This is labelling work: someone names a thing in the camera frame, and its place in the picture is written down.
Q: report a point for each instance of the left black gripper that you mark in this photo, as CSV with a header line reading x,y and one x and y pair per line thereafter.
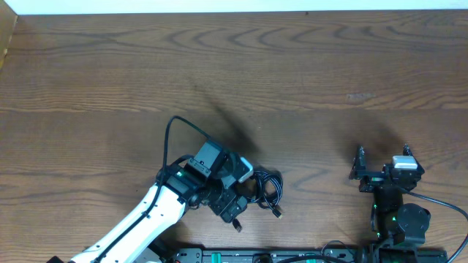
x,y
229,206

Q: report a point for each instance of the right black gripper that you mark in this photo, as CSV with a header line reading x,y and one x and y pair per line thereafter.
x,y
381,175

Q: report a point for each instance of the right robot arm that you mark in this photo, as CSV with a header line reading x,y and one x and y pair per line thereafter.
x,y
400,227

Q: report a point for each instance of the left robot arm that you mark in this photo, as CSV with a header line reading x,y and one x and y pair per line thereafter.
x,y
183,186

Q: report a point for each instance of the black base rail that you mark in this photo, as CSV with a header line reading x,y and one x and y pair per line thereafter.
x,y
332,254

